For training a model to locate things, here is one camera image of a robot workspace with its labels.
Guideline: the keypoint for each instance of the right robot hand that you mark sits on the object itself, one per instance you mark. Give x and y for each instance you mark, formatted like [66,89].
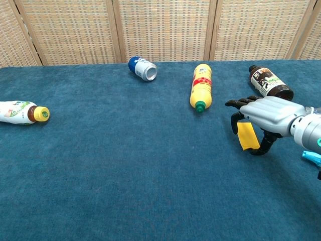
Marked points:
[268,115]

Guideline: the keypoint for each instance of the yellow rectangular marker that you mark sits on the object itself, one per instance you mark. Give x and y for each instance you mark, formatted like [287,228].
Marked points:
[248,136]

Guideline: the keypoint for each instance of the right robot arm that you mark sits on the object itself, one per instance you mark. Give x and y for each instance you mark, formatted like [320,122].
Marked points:
[308,130]

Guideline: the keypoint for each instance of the dark brown labelled bottle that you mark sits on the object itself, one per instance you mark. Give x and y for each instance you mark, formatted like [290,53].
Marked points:
[269,81]

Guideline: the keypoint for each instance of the light blue spray nozzle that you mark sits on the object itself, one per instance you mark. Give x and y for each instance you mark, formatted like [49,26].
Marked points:
[312,156]

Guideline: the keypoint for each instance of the yellow bottle green cap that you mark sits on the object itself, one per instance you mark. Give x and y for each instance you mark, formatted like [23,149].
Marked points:
[200,87]

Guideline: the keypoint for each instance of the blue white drink can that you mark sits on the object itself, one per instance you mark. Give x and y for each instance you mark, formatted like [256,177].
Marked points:
[142,68]

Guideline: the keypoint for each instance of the woven folding screen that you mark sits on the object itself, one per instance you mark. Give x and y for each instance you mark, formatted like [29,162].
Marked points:
[160,30]

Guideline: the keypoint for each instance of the white tea bottle yellow cap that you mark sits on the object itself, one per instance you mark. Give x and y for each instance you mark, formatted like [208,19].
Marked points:
[20,112]

